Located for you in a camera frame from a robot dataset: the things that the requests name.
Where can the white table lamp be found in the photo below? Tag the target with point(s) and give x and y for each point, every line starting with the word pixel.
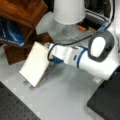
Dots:
pixel 69 13

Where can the black perforated board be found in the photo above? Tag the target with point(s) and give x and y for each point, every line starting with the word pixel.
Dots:
pixel 12 108

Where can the blue book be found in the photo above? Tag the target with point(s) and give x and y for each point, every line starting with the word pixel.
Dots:
pixel 10 32

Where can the black box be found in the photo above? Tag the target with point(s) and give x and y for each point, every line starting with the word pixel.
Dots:
pixel 106 100

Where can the white notebook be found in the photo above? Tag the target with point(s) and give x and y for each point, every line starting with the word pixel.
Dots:
pixel 35 65

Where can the wooden bookshelf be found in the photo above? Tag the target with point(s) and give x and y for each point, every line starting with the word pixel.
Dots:
pixel 26 14

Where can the orange small object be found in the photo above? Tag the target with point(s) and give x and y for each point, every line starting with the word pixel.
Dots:
pixel 81 28

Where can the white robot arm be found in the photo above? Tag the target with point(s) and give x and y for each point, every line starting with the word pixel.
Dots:
pixel 99 59

